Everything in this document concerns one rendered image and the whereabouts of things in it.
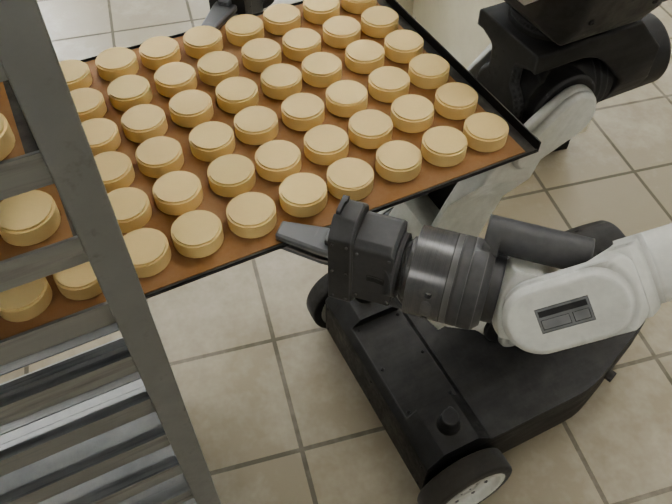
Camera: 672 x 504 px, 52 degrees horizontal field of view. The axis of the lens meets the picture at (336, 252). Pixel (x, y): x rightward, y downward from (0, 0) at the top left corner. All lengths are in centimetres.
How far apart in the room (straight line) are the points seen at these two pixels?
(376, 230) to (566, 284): 17
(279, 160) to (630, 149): 177
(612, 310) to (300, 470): 109
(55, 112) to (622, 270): 45
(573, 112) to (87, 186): 70
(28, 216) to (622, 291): 49
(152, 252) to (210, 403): 104
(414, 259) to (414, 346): 90
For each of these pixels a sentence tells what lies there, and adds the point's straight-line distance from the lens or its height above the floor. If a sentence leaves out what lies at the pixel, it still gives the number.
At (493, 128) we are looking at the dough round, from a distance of 80.
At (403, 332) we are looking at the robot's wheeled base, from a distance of 154.
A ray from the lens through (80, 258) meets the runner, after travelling 60.
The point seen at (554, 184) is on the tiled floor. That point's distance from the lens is 219.
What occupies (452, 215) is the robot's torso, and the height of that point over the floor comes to 69.
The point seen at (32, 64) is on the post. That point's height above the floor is 124.
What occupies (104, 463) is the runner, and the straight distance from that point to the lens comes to 88.
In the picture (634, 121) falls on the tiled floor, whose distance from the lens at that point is 251.
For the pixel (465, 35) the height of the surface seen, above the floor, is 33.
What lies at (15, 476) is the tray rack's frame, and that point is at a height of 15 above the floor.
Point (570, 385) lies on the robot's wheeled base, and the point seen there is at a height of 17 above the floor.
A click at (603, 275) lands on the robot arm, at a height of 103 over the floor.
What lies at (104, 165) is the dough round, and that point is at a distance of 77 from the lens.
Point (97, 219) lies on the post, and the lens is 53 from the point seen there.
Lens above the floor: 148
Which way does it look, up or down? 51 degrees down
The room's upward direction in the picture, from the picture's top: straight up
